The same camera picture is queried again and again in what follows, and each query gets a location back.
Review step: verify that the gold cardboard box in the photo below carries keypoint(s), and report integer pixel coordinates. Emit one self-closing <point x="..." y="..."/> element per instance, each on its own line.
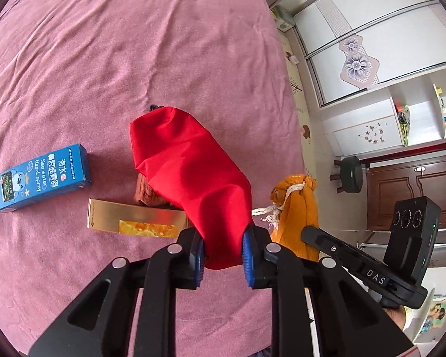
<point x="133" y="217"/>

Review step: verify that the pale green container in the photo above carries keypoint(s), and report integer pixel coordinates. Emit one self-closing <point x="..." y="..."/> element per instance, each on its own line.
<point x="282" y="16"/>

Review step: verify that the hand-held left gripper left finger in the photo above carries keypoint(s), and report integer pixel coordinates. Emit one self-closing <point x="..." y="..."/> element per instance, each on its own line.
<point x="198" y="264"/>

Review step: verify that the person's right hand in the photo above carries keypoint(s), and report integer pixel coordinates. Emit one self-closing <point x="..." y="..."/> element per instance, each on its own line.
<point x="394" y="318"/>

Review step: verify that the brown knitted item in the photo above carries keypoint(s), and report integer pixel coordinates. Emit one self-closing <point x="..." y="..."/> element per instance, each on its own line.
<point x="145" y="193"/>

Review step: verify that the white floral wardrobe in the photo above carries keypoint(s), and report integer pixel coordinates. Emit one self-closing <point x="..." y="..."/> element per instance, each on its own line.
<point x="375" y="26"/>

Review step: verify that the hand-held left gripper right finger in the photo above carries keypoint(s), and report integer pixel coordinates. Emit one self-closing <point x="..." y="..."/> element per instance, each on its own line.
<point x="247" y="260"/>

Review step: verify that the bed with pink sheet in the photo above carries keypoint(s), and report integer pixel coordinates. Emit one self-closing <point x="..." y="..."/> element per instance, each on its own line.
<point x="96" y="44"/>

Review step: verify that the green yellow toy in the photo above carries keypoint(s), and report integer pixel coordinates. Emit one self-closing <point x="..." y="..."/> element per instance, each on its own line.
<point x="403" y="122"/>

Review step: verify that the dark round stool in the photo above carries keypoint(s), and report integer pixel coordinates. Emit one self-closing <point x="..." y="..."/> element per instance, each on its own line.
<point x="351" y="173"/>

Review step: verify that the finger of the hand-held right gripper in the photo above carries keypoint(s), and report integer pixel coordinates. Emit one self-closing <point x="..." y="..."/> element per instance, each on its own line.
<point x="334" y="249"/>

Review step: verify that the colourful printed picture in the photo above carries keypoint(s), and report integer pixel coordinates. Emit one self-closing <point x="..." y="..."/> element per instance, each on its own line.
<point x="436" y="314"/>

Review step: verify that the blue nasal spray box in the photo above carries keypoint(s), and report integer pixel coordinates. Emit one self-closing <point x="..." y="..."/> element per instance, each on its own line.
<point x="41" y="180"/>

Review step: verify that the small red cloth pouch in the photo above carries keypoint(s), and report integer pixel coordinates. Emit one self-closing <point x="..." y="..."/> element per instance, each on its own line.
<point x="193" y="163"/>

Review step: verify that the brown wooden door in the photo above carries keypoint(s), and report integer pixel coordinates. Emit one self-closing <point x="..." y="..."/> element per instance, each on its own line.
<point x="394" y="186"/>

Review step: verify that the white shelf cabinet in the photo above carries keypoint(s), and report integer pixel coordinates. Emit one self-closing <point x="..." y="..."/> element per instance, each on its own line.
<point x="356" y="137"/>

